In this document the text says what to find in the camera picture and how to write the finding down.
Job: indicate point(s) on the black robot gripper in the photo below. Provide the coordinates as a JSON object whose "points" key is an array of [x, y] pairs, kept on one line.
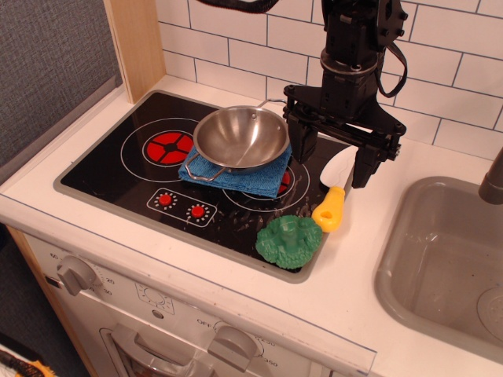
{"points": [[343, 107]]}

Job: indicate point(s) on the stainless steel bowl with handles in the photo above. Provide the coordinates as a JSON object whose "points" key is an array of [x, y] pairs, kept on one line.
{"points": [[239, 139]]}

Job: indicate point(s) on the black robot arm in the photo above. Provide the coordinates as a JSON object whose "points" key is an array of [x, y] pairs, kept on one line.
{"points": [[358, 35]]}

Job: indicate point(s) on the black toy cooktop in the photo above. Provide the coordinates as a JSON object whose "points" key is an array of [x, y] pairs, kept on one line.
{"points": [[132, 171]]}

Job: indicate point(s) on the blue microfiber cloth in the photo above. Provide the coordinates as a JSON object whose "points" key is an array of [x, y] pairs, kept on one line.
{"points": [[265, 181]]}

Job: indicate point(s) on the green plastic toy broccoli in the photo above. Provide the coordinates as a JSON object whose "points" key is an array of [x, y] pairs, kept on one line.
{"points": [[289, 241]]}

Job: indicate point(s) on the grey plastic sink basin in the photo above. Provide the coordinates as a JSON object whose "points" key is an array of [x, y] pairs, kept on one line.
{"points": [[441, 270]]}

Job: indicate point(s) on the grey toy faucet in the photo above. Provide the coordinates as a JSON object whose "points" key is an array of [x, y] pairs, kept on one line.
{"points": [[491, 190]]}

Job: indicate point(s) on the grey oven temperature knob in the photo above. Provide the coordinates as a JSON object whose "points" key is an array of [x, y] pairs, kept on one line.
{"points": [[233, 347]]}

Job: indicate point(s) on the white toy oven front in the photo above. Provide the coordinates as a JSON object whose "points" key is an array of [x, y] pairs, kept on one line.
{"points": [[116, 299]]}

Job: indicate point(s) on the grey timer knob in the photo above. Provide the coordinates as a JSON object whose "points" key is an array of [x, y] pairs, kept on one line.
{"points": [[75, 274]]}

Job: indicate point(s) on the orange fuzzy object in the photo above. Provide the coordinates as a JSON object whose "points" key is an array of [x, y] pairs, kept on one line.
{"points": [[13, 364]]}

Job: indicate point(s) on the yellow handled toy knife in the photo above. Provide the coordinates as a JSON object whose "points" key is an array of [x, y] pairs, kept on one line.
{"points": [[329, 213]]}

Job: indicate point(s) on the grey oven door handle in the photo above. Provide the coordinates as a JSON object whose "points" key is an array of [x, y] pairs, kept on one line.
{"points": [[133, 354]]}

